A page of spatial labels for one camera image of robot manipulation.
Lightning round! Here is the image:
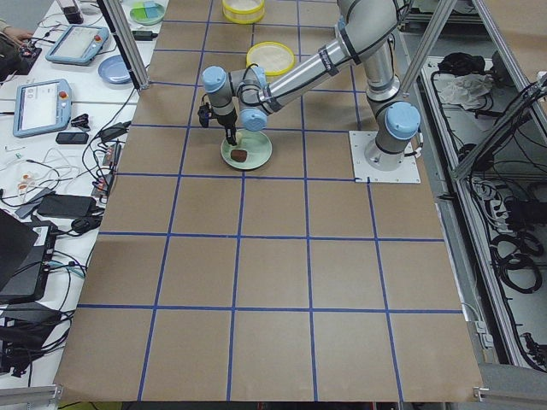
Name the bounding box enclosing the teach pendant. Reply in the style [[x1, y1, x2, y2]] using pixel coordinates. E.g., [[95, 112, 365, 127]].
[[45, 25, 110, 66], [13, 79, 72, 138]]

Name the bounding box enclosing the light green plate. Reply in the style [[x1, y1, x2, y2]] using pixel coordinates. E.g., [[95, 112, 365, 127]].
[[221, 129, 273, 171]]

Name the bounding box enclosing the yellow steamer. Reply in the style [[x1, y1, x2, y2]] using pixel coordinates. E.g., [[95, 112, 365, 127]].
[[221, 0, 265, 25], [246, 41, 296, 77]]

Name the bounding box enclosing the teach pendant upper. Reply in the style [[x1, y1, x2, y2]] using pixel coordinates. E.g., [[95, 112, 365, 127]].
[[45, 25, 110, 66]]

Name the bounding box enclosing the green plate with blocks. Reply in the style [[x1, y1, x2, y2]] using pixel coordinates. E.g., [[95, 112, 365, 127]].
[[129, 1, 166, 26]]

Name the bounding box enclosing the aluminium frame post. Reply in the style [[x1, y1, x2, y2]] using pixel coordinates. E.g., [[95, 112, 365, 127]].
[[97, 0, 150, 92]]

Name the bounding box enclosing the black phone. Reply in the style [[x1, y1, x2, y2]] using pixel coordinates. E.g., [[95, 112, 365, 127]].
[[56, 132, 89, 145]]

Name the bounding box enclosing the crumpled white cloth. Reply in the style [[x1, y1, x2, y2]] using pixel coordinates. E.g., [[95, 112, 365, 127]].
[[439, 73, 494, 110]]

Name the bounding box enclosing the blue plate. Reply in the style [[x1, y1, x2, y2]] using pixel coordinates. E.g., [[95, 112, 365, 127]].
[[97, 55, 132, 85]]

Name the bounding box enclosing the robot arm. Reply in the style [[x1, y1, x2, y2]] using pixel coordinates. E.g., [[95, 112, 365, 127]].
[[197, 1, 413, 144]]

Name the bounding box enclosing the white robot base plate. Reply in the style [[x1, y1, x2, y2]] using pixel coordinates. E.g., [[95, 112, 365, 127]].
[[349, 131, 421, 185]]

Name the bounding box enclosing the brown bun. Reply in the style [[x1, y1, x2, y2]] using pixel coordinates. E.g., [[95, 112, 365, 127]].
[[230, 149, 248, 163]]

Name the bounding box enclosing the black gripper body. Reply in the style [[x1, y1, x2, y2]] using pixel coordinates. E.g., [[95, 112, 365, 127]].
[[197, 102, 238, 138]]

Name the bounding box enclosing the teach pendant lower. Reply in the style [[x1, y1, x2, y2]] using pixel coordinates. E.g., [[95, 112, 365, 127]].
[[13, 79, 72, 138]]

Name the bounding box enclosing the black power adapter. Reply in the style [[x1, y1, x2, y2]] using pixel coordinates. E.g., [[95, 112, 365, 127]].
[[132, 30, 158, 41]]

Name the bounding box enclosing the black laptop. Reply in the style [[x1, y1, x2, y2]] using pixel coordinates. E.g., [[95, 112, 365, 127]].
[[1, 211, 56, 304]]

